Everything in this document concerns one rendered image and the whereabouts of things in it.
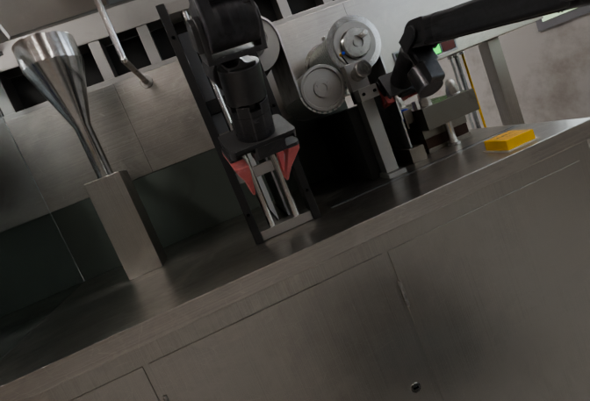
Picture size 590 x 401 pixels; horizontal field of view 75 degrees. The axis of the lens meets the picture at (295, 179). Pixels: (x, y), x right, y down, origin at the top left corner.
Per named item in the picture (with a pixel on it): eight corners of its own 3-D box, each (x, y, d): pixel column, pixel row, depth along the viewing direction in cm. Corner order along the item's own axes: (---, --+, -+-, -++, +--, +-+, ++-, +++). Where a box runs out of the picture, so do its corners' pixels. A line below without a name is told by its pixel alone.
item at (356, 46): (337, 44, 96) (354, 20, 97) (334, 46, 98) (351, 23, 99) (360, 62, 98) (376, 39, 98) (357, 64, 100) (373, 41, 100)
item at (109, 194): (117, 288, 96) (10, 70, 88) (130, 271, 110) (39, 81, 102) (170, 265, 98) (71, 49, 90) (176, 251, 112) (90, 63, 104)
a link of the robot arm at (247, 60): (221, 68, 47) (263, 54, 48) (206, 55, 52) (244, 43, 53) (236, 118, 51) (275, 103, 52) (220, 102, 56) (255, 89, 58)
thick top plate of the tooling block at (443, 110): (428, 130, 101) (421, 109, 100) (370, 137, 140) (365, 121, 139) (479, 109, 104) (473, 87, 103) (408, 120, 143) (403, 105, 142)
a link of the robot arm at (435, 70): (442, 16, 83) (408, 22, 80) (471, 55, 78) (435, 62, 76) (418, 57, 93) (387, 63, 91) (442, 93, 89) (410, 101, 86)
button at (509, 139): (508, 151, 80) (505, 140, 80) (485, 151, 87) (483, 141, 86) (536, 139, 81) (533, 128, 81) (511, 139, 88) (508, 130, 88)
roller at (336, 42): (342, 72, 99) (327, 29, 97) (318, 89, 124) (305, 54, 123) (382, 57, 100) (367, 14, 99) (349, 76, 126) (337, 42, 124)
